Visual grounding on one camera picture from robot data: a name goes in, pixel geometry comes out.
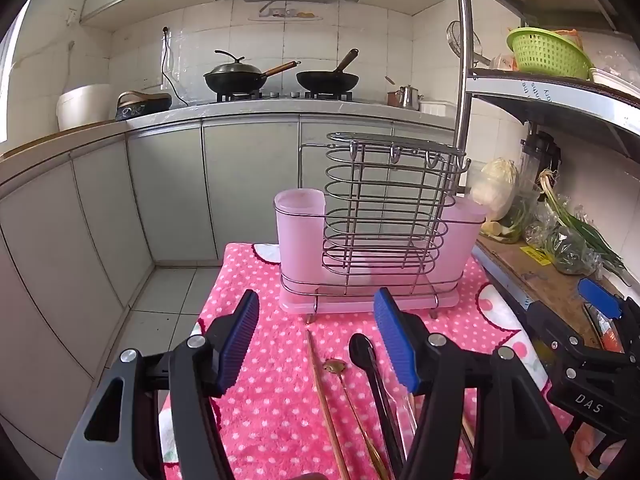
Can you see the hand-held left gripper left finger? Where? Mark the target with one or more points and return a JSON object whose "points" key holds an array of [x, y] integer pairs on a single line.
{"points": [[240, 345]]}

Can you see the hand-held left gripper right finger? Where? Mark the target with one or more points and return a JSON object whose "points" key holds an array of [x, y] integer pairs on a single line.
{"points": [[395, 345]]}

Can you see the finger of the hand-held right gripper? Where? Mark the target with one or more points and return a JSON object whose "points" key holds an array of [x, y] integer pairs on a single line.
{"points": [[597, 296], [550, 325]]}

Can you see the black spoon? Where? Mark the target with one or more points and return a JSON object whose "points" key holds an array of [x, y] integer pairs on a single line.
{"points": [[361, 352]]}

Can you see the thin gold spoon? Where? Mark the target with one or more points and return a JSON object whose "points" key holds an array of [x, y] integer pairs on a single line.
{"points": [[334, 366]]}

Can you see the clear plastic spoon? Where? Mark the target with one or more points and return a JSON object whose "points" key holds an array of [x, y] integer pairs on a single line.
{"points": [[404, 410]]}

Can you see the pink plastic utensil cup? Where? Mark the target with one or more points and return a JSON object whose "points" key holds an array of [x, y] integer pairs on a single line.
{"points": [[462, 245], [300, 240]]}

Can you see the bagged green vegetables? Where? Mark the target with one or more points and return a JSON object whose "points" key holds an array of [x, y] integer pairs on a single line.
{"points": [[565, 250]]}

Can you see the pink plastic drip tray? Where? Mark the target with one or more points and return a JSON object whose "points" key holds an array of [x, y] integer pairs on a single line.
{"points": [[350, 304]]}

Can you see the green onions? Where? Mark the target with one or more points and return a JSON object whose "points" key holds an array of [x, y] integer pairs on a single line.
{"points": [[585, 232]]}

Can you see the pink polka dot cloth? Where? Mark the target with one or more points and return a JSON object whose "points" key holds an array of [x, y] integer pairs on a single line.
{"points": [[280, 410]]}

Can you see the napa cabbage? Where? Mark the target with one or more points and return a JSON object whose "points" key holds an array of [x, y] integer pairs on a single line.
{"points": [[495, 185]]}

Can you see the black blender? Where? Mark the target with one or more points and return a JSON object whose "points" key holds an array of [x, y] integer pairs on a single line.
{"points": [[537, 152]]}

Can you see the grey kitchen cabinets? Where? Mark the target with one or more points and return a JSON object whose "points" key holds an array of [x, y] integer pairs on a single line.
{"points": [[100, 210]]}

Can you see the white tray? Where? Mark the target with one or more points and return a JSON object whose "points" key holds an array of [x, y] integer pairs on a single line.
{"points": [[615, 80]]}

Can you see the white plastic container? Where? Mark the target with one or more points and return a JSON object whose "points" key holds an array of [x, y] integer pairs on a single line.
{"points": [[437, 108]]}

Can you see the copper pot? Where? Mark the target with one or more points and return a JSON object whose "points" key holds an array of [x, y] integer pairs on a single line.
{"points": [[392, 98]]}

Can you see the green plastic basket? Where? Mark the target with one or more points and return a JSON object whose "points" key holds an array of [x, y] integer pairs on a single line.
{"points": [[545, 55]]}

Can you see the steel kettle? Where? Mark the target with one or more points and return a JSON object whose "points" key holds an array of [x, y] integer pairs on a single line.
{"points": [[410, 97]]}

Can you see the food packet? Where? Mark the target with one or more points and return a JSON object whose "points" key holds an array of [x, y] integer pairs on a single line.
{"points": [[502, 62]]}

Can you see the gas stove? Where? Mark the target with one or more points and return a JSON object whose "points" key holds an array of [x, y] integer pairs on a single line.
{"points": [[280, 95]]}

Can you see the dark patterned electric pot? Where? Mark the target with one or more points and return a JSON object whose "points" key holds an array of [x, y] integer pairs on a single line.
{"points": [[142, 107]]}

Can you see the black wok with lid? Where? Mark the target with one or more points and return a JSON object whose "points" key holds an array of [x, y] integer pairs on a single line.
{"points": [[235, 80]]}

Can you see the metal storage shelf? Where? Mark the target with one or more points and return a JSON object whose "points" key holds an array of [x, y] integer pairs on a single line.
{"points": [[462, 60]]}

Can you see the black frying wok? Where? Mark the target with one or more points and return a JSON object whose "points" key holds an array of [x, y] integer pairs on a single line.
{"points": [[327, 81]]}

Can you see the white rice cooker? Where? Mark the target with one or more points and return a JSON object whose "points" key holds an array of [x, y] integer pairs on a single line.
{"points": [[82, 107]]}

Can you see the metal strainer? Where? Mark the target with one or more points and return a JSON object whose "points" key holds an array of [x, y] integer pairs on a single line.
{"points": [[456, 37]]}

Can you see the clear wall rack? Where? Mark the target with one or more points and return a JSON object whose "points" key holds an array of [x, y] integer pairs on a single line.
{"points": [[285, 15]]}

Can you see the white wall socket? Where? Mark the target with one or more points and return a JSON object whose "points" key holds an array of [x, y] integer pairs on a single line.
{"points": [[73, 15]]}

